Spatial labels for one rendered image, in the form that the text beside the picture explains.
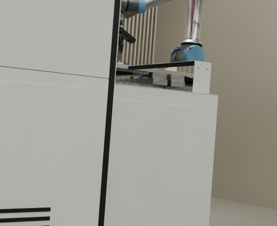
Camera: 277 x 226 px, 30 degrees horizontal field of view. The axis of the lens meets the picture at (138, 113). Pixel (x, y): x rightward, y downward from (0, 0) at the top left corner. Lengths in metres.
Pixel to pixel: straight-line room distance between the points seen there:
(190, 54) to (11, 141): 1.43
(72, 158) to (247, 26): 3.42
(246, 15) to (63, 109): 3.45
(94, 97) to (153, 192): 0.56
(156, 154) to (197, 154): 0.21
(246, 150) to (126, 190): 2.83
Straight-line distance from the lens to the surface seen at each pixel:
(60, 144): 1.65
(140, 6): 2.76
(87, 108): 1.68
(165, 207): 2.14
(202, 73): 2.28
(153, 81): 2.34
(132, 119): 2.00
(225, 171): 4.90
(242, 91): 4.81
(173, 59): 2.93
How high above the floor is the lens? 0.70
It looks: level
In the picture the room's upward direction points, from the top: 4 degrees clockwise
